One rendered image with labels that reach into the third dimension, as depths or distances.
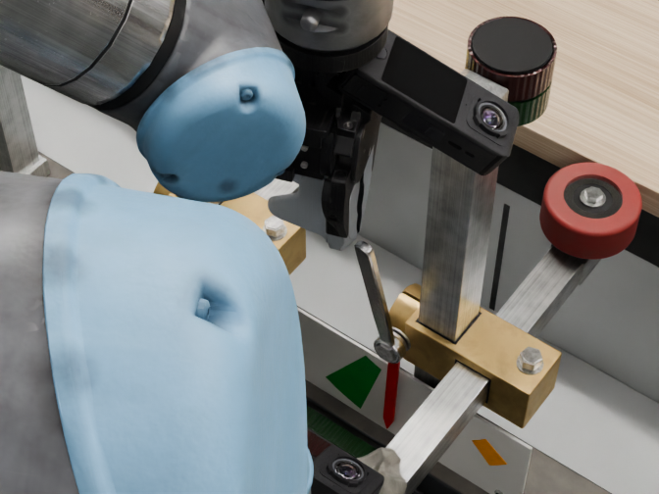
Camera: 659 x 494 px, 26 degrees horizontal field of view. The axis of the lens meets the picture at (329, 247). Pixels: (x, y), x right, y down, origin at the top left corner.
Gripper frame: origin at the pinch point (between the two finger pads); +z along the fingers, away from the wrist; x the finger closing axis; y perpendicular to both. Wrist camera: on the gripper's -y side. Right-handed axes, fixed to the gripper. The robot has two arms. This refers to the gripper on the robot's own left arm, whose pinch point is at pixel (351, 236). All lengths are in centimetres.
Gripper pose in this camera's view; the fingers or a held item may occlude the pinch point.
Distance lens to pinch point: 98.9
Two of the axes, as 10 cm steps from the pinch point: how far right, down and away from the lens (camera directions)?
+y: -9.6, -2.3, 1.6
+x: -2.8, 7.5, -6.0
